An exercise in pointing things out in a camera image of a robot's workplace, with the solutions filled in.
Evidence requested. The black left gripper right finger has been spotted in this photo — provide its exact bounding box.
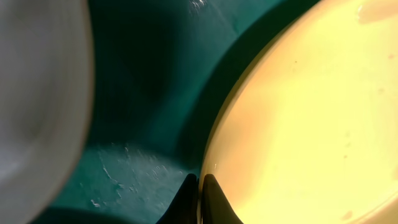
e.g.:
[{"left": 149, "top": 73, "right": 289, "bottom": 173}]
[{"left": 201, "top": 174, "right": 243, "bottom": 224}]

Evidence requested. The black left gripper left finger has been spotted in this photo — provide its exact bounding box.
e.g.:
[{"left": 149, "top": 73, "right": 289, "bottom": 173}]
[{"left": 157, "top": 174, "right": 198, "bottom": 224}]

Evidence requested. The yellow plate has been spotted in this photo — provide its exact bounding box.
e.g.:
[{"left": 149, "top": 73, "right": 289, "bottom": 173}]
[{"left": 202, "top": 0, "right": 397, "bottom": 223}]

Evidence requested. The light blue plate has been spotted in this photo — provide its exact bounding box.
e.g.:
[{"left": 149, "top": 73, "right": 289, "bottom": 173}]
[{"left": 1, "top": 0, "right": 95, "bottom": 223}]

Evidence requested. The blue plastic tray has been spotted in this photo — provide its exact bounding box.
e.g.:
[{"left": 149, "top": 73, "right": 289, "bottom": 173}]
[{"left": 35, "top": 0, "right": 314, "bottom": 223}]

